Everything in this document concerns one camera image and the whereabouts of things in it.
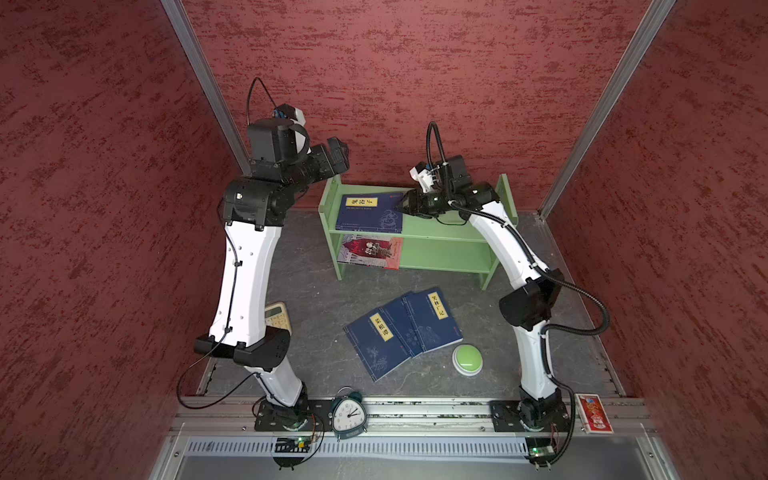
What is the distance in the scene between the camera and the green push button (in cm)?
82

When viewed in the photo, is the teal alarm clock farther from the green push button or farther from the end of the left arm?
the end of the left arm

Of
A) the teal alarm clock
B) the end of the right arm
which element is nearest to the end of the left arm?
the end of the right arm
